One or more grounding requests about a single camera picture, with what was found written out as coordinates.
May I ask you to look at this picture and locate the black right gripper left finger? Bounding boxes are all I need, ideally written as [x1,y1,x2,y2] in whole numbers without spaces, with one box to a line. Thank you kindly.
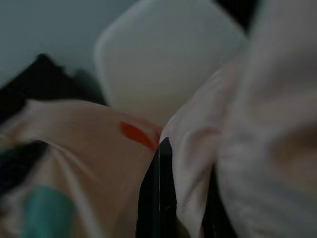
[135,135,178,238]

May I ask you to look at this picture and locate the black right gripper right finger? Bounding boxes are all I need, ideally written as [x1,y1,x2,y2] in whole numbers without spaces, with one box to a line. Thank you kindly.
[201,162,240,238]

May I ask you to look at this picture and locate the pink pillow with orange patches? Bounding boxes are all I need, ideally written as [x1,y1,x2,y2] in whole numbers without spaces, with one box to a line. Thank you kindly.
[0,0,317,238]

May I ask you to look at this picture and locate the white chair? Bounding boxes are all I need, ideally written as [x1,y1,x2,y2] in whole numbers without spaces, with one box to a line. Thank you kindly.
[95,0,249,127]

